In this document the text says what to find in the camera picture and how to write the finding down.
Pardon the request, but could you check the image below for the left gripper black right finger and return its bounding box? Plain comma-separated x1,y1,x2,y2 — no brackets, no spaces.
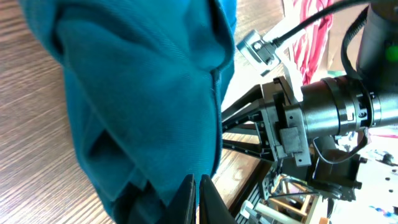
199,175,237,224

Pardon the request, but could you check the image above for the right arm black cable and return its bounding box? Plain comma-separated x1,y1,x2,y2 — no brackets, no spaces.
272,0,371,47

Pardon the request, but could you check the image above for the red t-shirt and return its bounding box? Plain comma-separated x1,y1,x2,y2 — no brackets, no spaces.
292,0,334,85

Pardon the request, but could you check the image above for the blue t-shirt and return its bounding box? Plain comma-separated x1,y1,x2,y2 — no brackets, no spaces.
20,0,237,223

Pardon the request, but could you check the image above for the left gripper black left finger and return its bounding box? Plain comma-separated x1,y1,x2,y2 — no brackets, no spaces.
164,174,197,224

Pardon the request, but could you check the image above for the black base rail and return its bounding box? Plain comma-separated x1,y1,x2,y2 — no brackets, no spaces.
234,161,312,224

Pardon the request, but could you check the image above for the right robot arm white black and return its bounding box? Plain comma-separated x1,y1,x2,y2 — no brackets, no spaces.
222,1,397,201

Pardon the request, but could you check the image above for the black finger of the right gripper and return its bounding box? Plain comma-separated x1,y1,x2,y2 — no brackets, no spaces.
223,139,275,162
221,84,262,133

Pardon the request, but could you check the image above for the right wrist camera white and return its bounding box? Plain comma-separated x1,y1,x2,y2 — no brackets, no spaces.
236,30,280,77

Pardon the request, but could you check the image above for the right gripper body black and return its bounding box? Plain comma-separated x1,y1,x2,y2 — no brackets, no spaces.
221,75,312,167

